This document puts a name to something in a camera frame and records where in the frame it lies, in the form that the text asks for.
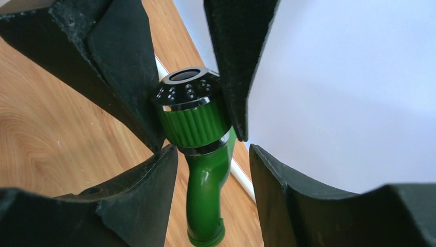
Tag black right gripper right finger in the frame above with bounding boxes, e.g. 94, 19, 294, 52
249, 145, 435, 246

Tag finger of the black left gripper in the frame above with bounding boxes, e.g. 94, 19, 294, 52
204, 0, 280, 142
1, 0, 165, 153

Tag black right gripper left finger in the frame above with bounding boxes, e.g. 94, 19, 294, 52
1, 145, 178, 246

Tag white PVC pipe frame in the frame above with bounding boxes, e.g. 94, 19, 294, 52
154, 55, 256, 204

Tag green water faucet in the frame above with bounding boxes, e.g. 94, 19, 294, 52
151, 66, 236, 246

